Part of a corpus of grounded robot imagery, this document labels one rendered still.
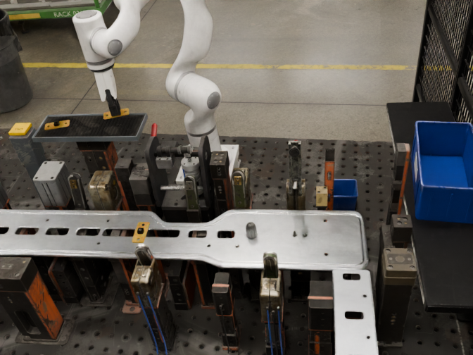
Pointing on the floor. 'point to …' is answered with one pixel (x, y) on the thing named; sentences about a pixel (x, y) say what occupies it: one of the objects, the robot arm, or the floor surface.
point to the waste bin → (11, 69)
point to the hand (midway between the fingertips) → (114, 107)
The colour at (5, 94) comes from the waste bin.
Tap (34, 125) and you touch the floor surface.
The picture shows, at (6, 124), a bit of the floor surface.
